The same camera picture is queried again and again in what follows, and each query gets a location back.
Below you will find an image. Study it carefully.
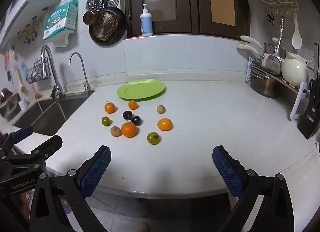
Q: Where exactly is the metal skimmer ladle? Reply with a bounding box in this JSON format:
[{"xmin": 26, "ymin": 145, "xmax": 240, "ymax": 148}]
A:
[{"xmin": 265, "ymin": 16, "xmax": 285, "ymax": 74}]

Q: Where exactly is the chrome pull-down faucet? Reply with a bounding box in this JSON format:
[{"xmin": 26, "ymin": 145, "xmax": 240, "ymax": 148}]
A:
[{"xmin": 41, "ymin": 45, "xmax": 66, "ymax": 99}]

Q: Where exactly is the white rice paddle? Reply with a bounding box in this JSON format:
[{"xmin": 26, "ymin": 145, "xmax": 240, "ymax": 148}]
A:
[{"xmin": 292, "ymin": 12, "xmax": 303, "ymax": 50}]

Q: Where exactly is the stainless steel pot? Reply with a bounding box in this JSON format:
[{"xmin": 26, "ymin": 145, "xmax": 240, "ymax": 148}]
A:
[{"xmin": 250, "ymin": 70, "xmax": 282, "ymax": 99}]

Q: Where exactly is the small brass pot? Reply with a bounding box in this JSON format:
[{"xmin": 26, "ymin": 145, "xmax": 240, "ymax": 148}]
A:
[{"xmin": 83, "ymin": 10, "xmax": 102, "ymax": 25}]

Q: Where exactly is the dark brown window frame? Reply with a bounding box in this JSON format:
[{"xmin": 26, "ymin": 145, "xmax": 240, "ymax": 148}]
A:
[{"xmin": 120, "ymin": 0, "xmax": 250, "ymax": 39}]

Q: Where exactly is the black frying pan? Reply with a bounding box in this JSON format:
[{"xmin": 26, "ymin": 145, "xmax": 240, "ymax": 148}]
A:
[{"xmin": 89, "ymin": 7, "xmax": 127, "ymax": 47}]

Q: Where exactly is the white pan handle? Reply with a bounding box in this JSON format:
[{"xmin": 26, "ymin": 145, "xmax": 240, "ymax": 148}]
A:
[
  {"xmin": 240, "ymin": 35, "xmax": 263, "ymax": 49},
  {"xmin": 237, "ymin": 44, "xmax": 261, "ymax": 56}
]

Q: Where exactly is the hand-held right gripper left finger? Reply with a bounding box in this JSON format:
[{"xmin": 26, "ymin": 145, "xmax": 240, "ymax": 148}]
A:
[{"xmin": 30, "ymin": 145, "xmax": 112, "ymax": 232}]

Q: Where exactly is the black knife block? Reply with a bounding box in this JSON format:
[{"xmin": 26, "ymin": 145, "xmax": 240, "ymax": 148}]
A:
[{"xmin": 297, "ymin": 79, "xmax": 320, "ymax": 140}]

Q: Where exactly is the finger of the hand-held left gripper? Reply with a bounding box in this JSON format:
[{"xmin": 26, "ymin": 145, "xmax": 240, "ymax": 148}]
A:
[
  {"xmin": 0, "ymin": 126, "xmax": 34, "ymax": 157},
  {"xmin": 0, "ymin": 136, "xmax": 63, "ymax": 174}
]

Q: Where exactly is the slim chrome gooseneck faucet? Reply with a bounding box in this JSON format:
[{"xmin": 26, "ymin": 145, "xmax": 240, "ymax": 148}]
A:
[{"xmin": 69, "ymin": 52, "xmax": 92, "ymax": 95}]

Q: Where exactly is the black wire sink basket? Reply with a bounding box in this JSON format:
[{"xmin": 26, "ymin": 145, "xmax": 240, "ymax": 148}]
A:
[{"xmin": 26, "ymin": 57, "xmax": 51, "ymax": 84}]

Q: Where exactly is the teal white bag box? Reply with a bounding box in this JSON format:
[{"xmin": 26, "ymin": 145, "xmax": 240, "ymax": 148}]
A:
[{"xmin": 43, "ymin": 0, "xmax": 79, "ymax": 47}]

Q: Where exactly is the oval orange kumquat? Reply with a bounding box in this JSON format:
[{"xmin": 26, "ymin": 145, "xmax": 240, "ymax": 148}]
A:
[{"xmin": 157, "ymin": 118, "xmax": 173, "ymax": 131}]

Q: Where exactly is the orange tangerine with stem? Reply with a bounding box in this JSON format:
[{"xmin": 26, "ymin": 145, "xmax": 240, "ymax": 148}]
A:
[{"xmin": 104, "ymin": 101, "xmax": 116, "ymax": 114}]

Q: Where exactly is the white ceramic pitcher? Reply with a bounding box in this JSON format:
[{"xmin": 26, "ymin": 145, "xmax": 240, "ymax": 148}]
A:
[{"xmin": 281, "ymin": 52, "xmax": 313, "ymax": 88}]

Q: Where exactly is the hanging dish brush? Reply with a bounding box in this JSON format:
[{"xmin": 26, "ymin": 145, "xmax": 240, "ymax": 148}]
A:
[{"xmin": 15, "ymin": 68, "xmax": 26, "ymax": 94}]

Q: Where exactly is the white blue pump bottle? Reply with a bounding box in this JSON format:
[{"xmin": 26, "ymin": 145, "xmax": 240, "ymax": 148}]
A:
[{"xmin": 140, "ymin": 4, "xmax": 153, "ymax": 37}]

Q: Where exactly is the large orange tangerine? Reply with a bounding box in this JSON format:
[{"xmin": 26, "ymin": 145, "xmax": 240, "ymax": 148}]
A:
[{"xmin": 121, "ymin": 122, "xmax": 138, "ymax": 138}]

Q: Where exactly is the green plate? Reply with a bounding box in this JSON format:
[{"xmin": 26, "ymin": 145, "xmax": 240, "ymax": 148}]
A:
[{"xmin": 116, "ymin": 79, "xmax": 166, "ymax": 101}]

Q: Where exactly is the metal kitchen rack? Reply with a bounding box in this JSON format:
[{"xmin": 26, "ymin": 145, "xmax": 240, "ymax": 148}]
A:
[{"xmin": 246, "ymin": 56, "xmax": 316, "ymax": 98}]

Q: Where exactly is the steel sink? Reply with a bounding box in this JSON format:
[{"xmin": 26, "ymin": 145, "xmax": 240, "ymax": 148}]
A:
[{"xmin": 12, "ymin": 93, "xmax": 95, "ymax": 137}]

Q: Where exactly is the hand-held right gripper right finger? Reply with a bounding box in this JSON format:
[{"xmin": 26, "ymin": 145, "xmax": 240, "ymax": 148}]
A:
[{"xmin": 212, "ymin": 145, "xmax": 295, "ymax": 232}]

